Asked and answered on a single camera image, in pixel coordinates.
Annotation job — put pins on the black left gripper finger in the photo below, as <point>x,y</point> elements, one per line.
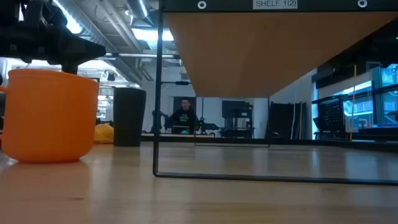
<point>69,68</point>

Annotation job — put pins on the small orange plastic cup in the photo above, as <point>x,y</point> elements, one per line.
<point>46,118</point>

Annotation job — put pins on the tall black tumbler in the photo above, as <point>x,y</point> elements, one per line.
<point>129,116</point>

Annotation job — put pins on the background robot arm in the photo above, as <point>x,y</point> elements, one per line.
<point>159,121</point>

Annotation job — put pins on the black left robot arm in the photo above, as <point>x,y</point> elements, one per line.
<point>40,12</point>

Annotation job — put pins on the white shelf label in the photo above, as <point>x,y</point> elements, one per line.
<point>275,4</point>

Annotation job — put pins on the orange cloth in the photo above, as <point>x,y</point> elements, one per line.
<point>104,134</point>

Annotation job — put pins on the ceiling light panel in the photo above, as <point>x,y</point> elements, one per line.
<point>149,35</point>

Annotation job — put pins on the person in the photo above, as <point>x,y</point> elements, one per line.
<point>184,118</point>

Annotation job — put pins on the wooden tray board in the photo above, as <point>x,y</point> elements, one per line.
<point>264,56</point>

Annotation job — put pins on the black cabinet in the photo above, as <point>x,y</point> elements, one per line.
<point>286,121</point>

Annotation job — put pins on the black pegboard cart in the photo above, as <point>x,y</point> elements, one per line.
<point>331,115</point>

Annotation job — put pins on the silver ceiling duct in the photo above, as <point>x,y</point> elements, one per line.
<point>138,7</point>

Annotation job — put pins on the black wall screen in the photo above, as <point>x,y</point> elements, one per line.
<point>237,109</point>

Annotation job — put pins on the black aluminium table frame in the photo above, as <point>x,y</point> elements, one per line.
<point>311,142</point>

